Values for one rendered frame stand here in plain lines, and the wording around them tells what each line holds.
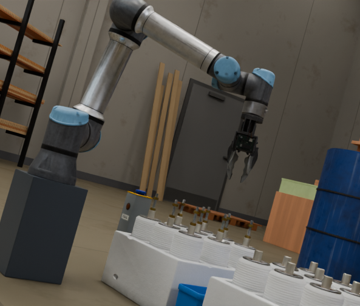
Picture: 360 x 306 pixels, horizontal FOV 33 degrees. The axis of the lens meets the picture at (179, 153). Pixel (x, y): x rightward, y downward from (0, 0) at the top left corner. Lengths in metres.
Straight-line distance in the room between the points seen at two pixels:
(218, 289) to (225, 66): 0.64
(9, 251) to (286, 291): 0.81
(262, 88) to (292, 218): 4.84
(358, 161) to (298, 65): 7.80
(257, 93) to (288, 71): 10.05
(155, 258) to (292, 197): 4.97
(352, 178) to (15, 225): 3.05
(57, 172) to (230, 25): 9.43
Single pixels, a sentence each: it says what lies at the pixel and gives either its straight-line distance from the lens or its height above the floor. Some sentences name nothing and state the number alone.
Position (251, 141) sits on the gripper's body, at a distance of 1.89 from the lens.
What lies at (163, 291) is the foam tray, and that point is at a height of 0.08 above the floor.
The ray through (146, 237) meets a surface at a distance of 2.03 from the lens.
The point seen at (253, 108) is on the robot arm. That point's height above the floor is 0.69.
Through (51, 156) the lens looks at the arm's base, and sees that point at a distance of 1.86.
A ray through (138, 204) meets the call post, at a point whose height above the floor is 0.28.
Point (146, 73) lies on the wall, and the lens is 10.16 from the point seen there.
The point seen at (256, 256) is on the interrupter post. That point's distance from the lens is 1.64.
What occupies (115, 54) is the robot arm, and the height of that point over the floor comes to 0.75.
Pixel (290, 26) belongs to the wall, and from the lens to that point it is 12.04.
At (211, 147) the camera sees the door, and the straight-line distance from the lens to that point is 10.88.
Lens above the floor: 0.40
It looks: 3 degrees up
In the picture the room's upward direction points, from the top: 16 degrees clockwise
